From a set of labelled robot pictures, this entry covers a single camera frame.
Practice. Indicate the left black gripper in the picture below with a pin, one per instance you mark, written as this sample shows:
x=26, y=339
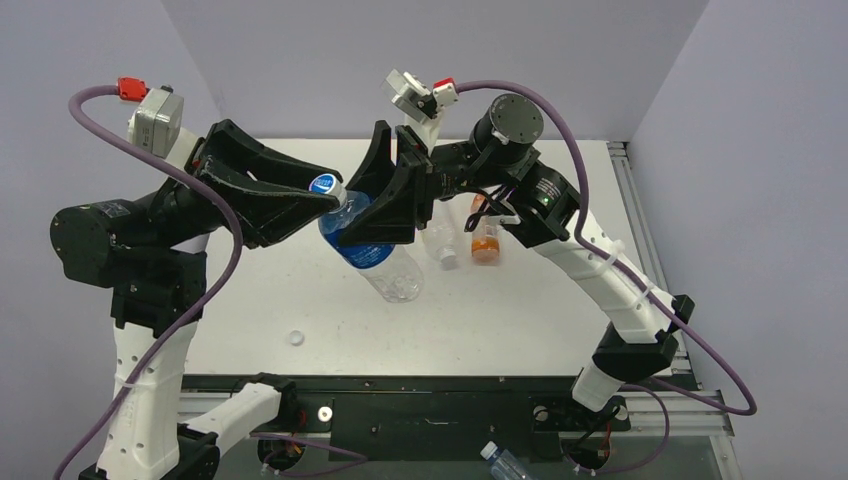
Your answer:
x=266, y=214

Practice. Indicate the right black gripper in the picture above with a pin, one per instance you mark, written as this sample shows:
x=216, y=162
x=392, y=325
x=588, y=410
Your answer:
x=421, y=177

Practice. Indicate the clear bottle blue label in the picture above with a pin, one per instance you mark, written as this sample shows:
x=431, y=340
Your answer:
x=388, y=268

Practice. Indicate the blue-white bottle cap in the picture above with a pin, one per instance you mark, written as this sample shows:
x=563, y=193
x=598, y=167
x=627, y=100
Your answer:
x=296, y=338

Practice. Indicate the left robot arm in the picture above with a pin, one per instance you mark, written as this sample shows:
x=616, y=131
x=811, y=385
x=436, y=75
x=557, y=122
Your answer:
x=163, y=257

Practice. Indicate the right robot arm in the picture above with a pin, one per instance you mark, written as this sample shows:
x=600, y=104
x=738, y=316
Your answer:
x=522, y=157

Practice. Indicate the large clear empty bottle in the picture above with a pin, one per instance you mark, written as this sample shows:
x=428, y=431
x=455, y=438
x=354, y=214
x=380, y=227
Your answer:
x=440, y=237

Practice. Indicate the orange drink bottle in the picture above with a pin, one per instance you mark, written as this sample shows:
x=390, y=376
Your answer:
x=485, y=244

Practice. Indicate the water bottle under table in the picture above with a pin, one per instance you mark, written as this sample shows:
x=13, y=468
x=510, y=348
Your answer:
x=503, y=465

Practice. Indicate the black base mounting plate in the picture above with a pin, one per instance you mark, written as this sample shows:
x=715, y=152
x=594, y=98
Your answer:
x=422, y=418

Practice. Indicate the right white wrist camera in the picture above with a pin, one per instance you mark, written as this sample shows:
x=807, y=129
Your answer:
x=424, y=107

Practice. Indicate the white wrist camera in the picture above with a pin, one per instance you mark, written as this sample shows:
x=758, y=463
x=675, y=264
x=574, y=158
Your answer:
x=424, y=107
x=155, y=126

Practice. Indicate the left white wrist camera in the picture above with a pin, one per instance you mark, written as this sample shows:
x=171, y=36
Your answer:
x=155, y=126

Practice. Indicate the aluminium frame rail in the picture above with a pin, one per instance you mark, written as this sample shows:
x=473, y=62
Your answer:
x=644, y=243

